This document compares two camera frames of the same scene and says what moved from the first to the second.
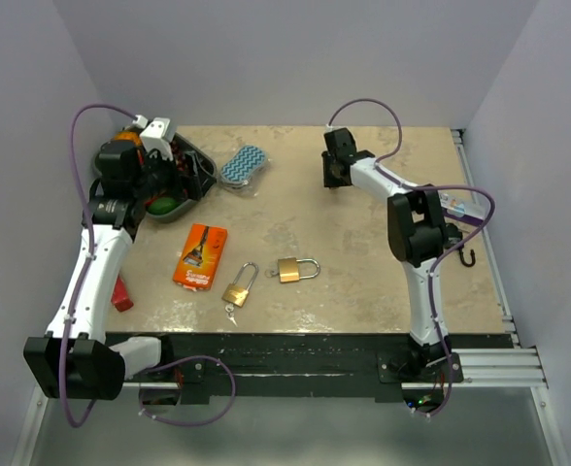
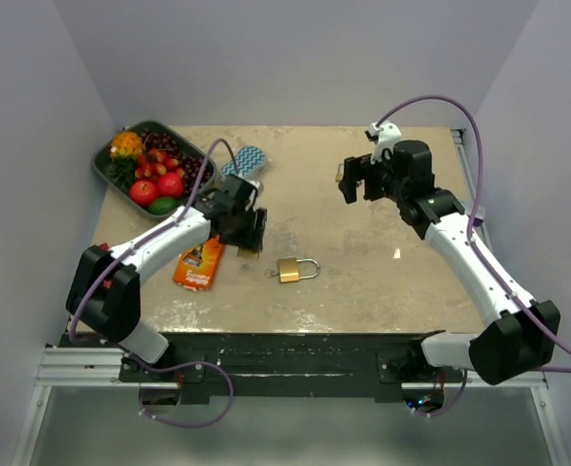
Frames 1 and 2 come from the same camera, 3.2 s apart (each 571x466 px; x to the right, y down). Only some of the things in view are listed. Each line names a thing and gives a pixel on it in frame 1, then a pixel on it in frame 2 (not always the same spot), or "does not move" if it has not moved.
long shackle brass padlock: x=236 y=294 to x=248 y=253
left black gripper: x=182 y=183 to x=252 y=239
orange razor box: x=199 y=257 does not move
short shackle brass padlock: x=287 y=270 does not move
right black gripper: x=330 y=181 to x=358 y=169
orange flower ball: x=128 y=136 does not move
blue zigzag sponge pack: x=242 y=172 does not move
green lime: x=162 y=205 does not move
